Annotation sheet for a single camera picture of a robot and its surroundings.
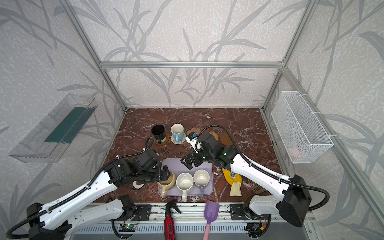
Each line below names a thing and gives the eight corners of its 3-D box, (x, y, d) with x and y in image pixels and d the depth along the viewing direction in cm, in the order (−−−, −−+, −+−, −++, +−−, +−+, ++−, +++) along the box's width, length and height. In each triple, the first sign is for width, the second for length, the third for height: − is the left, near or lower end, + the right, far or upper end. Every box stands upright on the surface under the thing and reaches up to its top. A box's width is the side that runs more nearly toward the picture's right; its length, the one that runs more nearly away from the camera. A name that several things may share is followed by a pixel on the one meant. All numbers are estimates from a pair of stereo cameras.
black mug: (161, 147, 100) (157, 138, 91) (154, 137, 105) (149, 127, 96) (171, 141, 103) (168, 132, 94) (163, 132, 108) (160, 122, 99)
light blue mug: (171, 146, 100) (169, 137, 92) (173, 132, 108) (171, 123, 99) (183, 146, 100) (181, 137, 92) (184, 132, 108) (183, 123, 99)
